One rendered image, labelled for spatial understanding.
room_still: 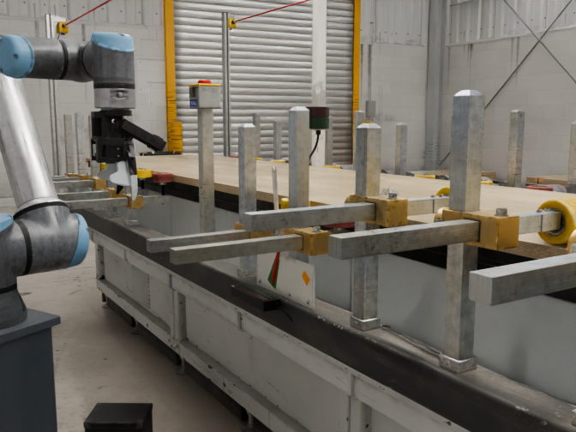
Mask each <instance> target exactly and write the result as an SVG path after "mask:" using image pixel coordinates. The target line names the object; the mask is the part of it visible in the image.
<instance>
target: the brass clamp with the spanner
mask: <svg viewBox="0 0 576 432"><path fill-rule="evenodd" d="M312 230H313V228H312V227H307V228H299V229H296V228H290V229H282V230H281V231H283V232H284V233H285V235H291V234H298V235H300V236H303V248H302V249H296V250H295V251H297V252H301V253H304V254H306V255H311V256H312V255H324V254H328V237H329V231H323V230H321V232H312Z"/></svg>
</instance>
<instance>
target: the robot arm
mask: <svg viewBox="0 0 576 432"><path fill-rule="evenodd" d="M134 51H135V48H134V40H133V38H132V37H131V36H130V35H128V34H124V33H106V32H94V33H92V37H91V40H90V41H74V40H65V39H48V38H39V37H30V36H21V35H19V34H10V35H4V36H3V35H2V34H0V151H1V154H2V157H3V162H4V165H5V169H6V172H7V175H8V178H9V183H10V186H11V189H12V192H13V196H14V198H15V204H16V206H17V210H16V211H15V213H14V214H13V216H12V215H11V214H8V213H0V330H2V329H5V328H9V327H13V326H16V325H19V324H21V323H22V322H24V321H25V320H26V319H27V307H26V305H25V304H24V302H23V300H22V298H21V295H20V293H19V292H18V289H17V277H20V276H25V275H29V274H35V273H44V272H50V271H55V270H59V269H67V268H68V267H74V266H77V265H79V264H81V263H82V262H83V261H84V260H85V258H86V256H87V252H88V247H89V232H88V231H87V229H88V227H87V222H86V220H84V218H83V217H82V216H81V215H80V214H78V213H70V211H69V206H68V204H67V203H66V202H65V201H61V200H59V199H58V198H57V192H56V190H55V187H54V183H53V181H52V178H51V173H50V170H49V167H48V164H47V161H46V158H45V154H44V150H43V148H42V145H41V142H40V138H39V134H38V131H37V128H36V125H35V122H34V120H33V114H32V112H31V109H30V105H29V103H28V100H27V95H26V92H25V89H24V86H23V83H22V80H21V78H30V79H48V80H66V81H76V82H89V81H93V91H94V107H95V108H96V109H101V111H91V119H92V138H91V153H92V161H93V160H96V162H97V163H106V164H109V165H108V168H107V169H105V170H102V171H100V172H99V173H98V177H99V178H100V179H104V180H107V181H110V182H111V183H113V184H116V194H117V195H118V194H119V193H120V191H121V190H122V189H123V186H125V187H129V189H130V195H131V200H132V201H134V200H135V198H136V196H137V194H138V183H137V169H136V159H135V149H134V142H133V141H132V140H133V138H134V139H136V140H138V141H139V142H141V143H143V144H145V145H147V147H148V148H150V149H151V150H153V151H155V152H158V151H161V152H162V151H163V150H164V148H165V145H166V141H164V139H162V138H161V137H159V136H158V135H153V134H151V133H149V132H147V131H146V130H144V129H142V128H141V127H139V126H137V125H135V124H133V123H132V122H130V121H128V120H127V119H123V116H132V111H131V110H130V109H135V108H136V104H135V56H134ZM112 119H114V120H113V122H112ZM93 144H96V145H95V146H96V153H95V156H93Z"/></svg>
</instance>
